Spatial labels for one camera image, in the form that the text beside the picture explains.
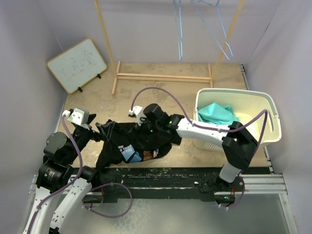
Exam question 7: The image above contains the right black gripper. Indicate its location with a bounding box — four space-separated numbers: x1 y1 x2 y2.
130 114 162 148

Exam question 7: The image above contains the black t shirt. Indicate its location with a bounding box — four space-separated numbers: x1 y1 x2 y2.
96 122 182 170

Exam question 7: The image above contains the wooden clothes rack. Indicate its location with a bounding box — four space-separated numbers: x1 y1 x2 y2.
94 0 245 96

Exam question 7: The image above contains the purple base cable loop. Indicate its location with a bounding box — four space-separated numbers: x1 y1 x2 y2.
81 182 134 218

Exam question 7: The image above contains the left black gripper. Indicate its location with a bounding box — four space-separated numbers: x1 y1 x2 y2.
65 113 114 163

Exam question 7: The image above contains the small whiteboard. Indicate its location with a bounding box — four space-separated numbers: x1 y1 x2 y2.
46 38 107 94

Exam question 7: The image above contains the white laundry basket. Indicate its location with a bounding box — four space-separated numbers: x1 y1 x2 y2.
193 88 282 149

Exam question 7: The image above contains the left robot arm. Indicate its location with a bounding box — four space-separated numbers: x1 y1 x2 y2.
24 110 114 234

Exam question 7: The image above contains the blue hanger of black shirt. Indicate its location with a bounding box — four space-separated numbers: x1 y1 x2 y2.
173 0 183 61

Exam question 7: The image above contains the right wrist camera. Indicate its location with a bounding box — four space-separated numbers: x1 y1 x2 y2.
128 106 146 126

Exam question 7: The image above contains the teal t shirt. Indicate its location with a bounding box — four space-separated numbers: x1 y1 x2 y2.
197 102 239 125

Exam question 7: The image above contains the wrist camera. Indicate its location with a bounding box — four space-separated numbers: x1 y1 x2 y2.
62 108 90 130
128 106 146 126

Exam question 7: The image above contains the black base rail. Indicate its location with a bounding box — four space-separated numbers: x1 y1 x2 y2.
78 166 244 203

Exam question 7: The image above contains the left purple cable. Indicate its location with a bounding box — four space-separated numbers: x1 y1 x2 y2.
26 114 83 232

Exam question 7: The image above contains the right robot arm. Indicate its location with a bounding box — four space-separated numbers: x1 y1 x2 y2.
129 103 258 191

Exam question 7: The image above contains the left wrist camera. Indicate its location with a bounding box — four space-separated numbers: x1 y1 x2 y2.
62 108 90 130

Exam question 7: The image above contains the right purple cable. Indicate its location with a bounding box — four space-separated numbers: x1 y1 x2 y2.
130 86 269 176

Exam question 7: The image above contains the light blue wire hanger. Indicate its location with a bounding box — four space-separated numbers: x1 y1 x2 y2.
191 0 234 60

